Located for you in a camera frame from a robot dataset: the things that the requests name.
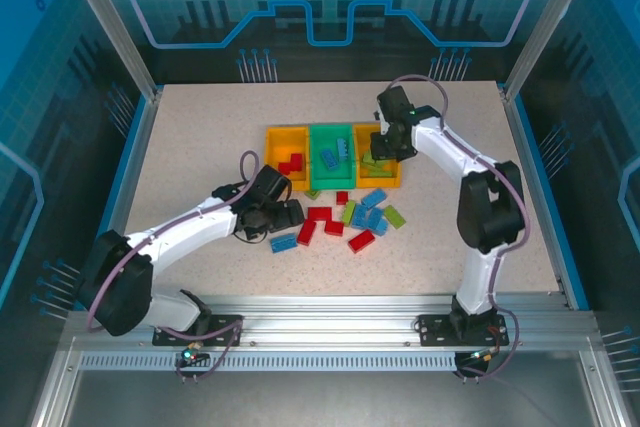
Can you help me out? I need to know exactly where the wide aluminium base rail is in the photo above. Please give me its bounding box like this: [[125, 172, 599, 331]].
[[64, 295, 599, 348]]

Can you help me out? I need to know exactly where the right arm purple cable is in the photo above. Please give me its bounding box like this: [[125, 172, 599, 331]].
[[387, 74, 532, 383]]

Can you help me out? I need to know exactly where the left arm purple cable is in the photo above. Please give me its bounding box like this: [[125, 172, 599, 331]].
[[87, 149, 261, 384]]

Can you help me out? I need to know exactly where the green plastic bin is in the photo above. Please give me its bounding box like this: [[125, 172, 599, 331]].
[[308, 122, 357, 191]]

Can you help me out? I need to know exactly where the yellow plastic bin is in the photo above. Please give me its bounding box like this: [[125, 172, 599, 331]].
[[352, 122, 404, 190], [263, 126, 311, 192]]

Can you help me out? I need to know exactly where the aluminium frame post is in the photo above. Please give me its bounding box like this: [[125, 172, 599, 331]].
[[502, 0, 606, 101], [55, 0, 165, 101]]

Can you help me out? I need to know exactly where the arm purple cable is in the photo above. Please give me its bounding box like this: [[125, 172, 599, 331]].
[[387, 74, 532, 383], [87, 149, 261, 384]]

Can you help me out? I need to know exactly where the small adapter with LED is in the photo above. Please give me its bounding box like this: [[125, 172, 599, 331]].
[[467, 349, 501, 366], [182, 341, 211, 366]]

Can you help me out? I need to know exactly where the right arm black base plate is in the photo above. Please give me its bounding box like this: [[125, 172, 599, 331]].
[[417, 313, 511, 347]]

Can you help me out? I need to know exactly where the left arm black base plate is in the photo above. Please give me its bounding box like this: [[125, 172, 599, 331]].
[[152, 314, 245, 347]]

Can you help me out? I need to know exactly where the slotted grey cable duct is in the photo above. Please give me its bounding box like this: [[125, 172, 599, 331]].
[[78, 352, 459, 369]]

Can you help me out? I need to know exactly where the aluminium side rail blue edge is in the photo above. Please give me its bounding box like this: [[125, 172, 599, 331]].
[[499, 82, 591, 312], [73, 85, 165, 312]]

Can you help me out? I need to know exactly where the steel bottom plate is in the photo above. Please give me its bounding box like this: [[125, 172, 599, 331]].
[[62, 369, 601, 427]]

